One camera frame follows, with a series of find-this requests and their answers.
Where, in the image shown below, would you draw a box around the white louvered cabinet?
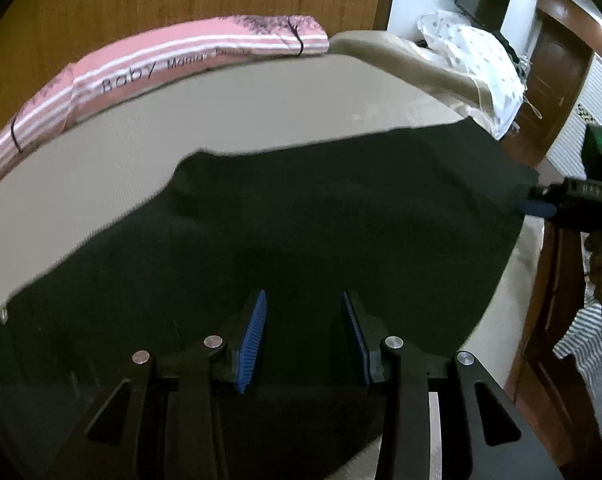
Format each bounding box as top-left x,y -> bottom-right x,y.
546,52 -> 602,181

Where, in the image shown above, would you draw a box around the grey bed mattress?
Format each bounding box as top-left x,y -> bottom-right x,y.
0,52 -> 549,480

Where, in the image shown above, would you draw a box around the person's right hand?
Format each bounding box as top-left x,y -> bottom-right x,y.
583,230 -> 602,318

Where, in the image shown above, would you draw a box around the white dotted pillow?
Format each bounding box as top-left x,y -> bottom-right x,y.
417,10 -> 526,141

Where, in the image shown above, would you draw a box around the beige satin blanket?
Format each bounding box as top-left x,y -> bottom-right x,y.
328,30 -> 502,133

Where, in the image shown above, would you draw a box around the person's right forearm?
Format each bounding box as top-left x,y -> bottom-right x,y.
552,297 -> 602,443

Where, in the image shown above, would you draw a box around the pink striped pillow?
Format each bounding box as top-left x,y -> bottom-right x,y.
0,14 -> 330,186

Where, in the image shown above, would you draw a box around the dark cloth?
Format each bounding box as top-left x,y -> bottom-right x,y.
496,30 -> 532,76

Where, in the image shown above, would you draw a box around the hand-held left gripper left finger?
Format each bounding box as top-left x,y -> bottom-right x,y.
46,289 -> 268,480

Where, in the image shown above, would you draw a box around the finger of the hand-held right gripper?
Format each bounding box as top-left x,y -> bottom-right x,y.
518,200 -> 582,228
528,177 -> 589,202

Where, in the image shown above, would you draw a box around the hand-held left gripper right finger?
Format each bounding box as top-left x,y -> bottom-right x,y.
342,289 -> 564,480

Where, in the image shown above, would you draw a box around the brown wooden door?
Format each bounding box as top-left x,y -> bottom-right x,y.
518,10 -> 594,166

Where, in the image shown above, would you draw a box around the black pants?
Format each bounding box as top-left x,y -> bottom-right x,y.
0,120 -> 540,480

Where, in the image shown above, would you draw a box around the wooden bed frame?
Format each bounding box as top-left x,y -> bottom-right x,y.
501,220 -> 602,466

